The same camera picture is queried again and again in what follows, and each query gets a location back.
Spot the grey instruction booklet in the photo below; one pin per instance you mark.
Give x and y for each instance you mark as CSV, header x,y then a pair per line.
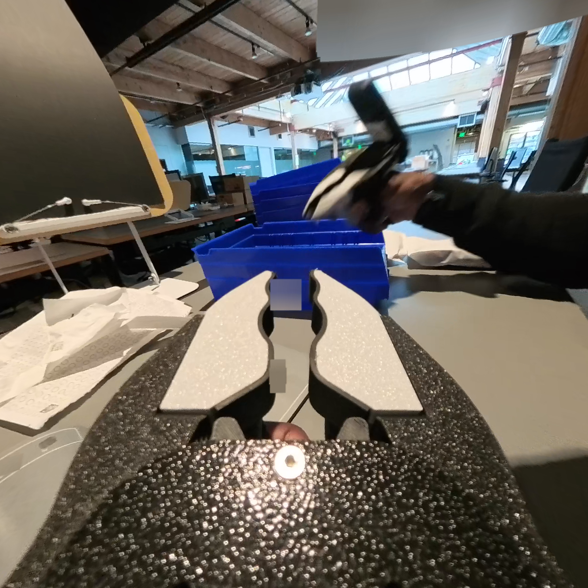
x,y
36,452

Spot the wooden office table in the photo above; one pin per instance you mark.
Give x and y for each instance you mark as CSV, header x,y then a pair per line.
x,y
151,227

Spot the crumpled white wrapper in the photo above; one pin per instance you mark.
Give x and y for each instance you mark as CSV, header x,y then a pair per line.
x,y
436,250

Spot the person's right hand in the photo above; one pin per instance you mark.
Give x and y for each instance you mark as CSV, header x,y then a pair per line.
x,y
404,193

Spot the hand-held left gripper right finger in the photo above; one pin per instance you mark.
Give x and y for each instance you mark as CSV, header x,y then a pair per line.
x,y
363,358

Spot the brown cardboard box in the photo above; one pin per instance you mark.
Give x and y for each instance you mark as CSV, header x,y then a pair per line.
x,y
236,188

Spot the grey desk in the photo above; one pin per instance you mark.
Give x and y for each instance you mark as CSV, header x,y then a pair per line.
x,y
482,344

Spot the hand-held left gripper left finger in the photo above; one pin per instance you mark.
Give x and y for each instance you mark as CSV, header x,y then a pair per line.
x,y
216,358

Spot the yellow-rimmed black case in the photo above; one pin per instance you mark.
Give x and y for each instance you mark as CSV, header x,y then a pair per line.
x,y
59,115

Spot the large crumpled white paper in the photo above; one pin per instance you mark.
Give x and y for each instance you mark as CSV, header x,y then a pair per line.
x,y
82,340

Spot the stack of blue storage bins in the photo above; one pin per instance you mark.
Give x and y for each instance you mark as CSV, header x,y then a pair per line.
x,y
294,248

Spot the wooden column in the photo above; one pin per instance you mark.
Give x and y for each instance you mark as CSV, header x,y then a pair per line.
x,y
503,92

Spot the person's right forearm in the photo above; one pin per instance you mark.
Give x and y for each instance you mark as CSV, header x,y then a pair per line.
x,y
514,225

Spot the black office chair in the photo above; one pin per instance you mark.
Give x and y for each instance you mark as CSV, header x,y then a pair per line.
x,y
558,165

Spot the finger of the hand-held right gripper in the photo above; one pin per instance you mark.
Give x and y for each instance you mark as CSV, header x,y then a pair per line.
x,y
367,160
330,197

